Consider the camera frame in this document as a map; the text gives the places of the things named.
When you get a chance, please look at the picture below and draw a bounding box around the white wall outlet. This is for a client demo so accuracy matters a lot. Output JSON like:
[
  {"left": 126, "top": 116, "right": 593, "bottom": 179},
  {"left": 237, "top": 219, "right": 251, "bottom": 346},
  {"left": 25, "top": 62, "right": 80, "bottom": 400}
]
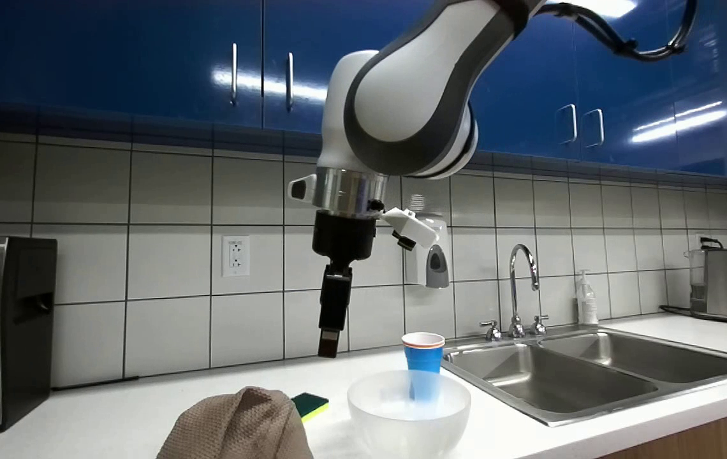
[{"left": 222, "top": 235, "right": 254, "bottom": 278}]

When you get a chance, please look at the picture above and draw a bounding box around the wooden base cabinet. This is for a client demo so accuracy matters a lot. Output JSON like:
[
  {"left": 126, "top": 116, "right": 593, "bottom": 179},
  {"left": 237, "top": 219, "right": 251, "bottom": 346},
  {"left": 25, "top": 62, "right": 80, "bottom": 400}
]
[{"left": 603, "top": 400, "right": 727, "bottom": 459}]

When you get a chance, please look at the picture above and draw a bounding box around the yellow green sponge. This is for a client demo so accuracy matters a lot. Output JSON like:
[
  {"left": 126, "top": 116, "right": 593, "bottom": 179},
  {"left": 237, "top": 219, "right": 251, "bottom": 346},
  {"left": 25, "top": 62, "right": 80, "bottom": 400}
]
[{"left": 289, "top": 389, "right": 331, "bottom": 426}]

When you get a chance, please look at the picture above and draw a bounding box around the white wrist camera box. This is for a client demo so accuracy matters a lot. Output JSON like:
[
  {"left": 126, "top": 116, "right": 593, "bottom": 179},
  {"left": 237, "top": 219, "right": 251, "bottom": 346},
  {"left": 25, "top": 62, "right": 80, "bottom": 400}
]
[{"left": 380, "top": 204, "right": 445, "bottom": 255}]

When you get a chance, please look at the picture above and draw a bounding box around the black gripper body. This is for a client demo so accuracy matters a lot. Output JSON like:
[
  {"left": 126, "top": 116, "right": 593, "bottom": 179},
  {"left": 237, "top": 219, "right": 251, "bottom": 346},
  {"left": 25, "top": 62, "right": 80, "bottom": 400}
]
[{"left": 311, "top": 208, "right": 380, "bottom": 293}]

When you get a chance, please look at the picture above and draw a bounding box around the silver cabinet door handle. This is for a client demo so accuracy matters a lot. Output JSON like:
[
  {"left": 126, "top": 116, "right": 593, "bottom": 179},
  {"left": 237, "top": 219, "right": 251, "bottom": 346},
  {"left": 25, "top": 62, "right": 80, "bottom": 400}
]
[
  {"left": 560, "top": 101, "right": 583, "bottom": 144},
  {"left": 584, "top": 106, "right": 609, "bottom": 147},
  {"left": 226, "top": 41, "right": 243, "bottom": 108},
  {"left": 280, "top": 47, "right": 299, "bottom": 113}
]

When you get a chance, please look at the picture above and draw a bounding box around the translucent white bowl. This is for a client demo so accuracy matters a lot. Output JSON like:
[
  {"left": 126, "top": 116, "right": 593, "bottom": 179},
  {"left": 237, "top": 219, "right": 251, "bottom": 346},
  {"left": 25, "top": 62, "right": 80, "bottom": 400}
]
[{"left": 344, "top": 366, "right": 474, "bottom": 459}]

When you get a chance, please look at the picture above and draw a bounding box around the blue plastic cup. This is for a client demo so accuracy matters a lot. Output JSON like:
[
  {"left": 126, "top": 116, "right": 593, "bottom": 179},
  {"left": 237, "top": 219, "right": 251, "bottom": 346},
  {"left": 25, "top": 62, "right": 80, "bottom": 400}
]
[{"left": 400, "top": 329, "right": 450, "bottom": 403}]

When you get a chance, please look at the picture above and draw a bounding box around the black coffee machine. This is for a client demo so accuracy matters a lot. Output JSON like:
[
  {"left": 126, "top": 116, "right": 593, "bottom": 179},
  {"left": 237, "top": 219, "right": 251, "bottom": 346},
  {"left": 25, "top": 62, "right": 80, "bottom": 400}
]
[{"left": 0, "top": 235, "right": 60, "bottom": 454}]

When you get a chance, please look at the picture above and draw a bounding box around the clear soap pump bottle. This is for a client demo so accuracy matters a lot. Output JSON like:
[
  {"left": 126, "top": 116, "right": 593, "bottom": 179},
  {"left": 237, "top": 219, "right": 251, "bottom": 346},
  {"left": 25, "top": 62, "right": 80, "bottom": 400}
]
[{"left": 572, "top": 269, "right": 603, "bottom": 329}]

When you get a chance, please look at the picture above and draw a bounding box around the blue wall cabinet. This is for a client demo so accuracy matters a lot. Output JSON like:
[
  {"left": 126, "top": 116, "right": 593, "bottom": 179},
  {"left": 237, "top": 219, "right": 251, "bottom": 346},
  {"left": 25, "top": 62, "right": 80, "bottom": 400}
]
[{"left": 0, "top": 0, "right": 727, "bottom": 186}]

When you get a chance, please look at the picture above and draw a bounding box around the brown towel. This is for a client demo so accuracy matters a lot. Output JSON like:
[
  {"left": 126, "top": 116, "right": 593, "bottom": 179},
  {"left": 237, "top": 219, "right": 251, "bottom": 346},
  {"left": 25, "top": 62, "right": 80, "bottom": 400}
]
[{"left": 155, "top": 384, "right": 316, "bottom": 459}]

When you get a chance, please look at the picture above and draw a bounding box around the white wall soap dispenser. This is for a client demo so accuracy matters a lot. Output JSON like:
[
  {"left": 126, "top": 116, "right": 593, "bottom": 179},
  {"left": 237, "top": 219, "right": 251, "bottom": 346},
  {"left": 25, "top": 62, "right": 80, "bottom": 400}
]
[{"left": 400, "top": 190, "right": 455, "bottom": 289}]

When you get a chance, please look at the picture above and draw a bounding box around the stainless steel double sink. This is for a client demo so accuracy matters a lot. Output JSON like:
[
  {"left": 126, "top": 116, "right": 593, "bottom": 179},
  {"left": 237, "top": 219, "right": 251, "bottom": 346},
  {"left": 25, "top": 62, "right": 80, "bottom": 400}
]
[{"left": 441, "top": 323, "right": 727, "bottom": 427}]

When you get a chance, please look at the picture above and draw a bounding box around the chrome sink faucet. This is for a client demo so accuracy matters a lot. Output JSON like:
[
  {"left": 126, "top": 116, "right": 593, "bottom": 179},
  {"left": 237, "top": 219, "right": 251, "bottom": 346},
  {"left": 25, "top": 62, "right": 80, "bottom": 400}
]
[{"left": 478, "top": 242, "right": 549, "bottom": 340}]

